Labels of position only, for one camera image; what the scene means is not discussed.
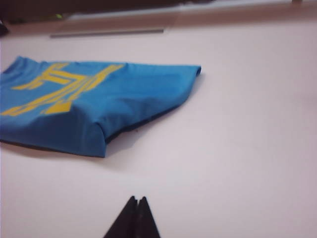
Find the grey metal desk strip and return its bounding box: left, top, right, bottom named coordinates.
left=49, top=28, right=164, bottom=39

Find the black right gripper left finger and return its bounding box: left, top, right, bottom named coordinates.
left=103, top=195, right=137, bottom=238

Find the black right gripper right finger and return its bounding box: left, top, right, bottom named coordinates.
left=136, top=196, right=162, bottom=238

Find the blue white soccer jersey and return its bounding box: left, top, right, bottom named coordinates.
left=0, top=56, right=203, bottom=158

